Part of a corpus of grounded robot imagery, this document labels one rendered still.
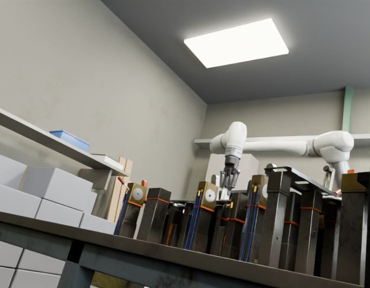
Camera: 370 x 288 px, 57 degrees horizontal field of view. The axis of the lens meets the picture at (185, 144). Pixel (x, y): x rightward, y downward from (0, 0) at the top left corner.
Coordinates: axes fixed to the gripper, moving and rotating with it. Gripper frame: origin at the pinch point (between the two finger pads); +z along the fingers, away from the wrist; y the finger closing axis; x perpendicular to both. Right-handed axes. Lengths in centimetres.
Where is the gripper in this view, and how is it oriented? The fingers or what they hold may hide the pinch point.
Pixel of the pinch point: (225, 195)
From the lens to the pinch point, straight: 178.9
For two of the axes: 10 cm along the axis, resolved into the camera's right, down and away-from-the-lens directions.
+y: 6.2, -1.3, -7.7
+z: -2.3, 9.2, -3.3
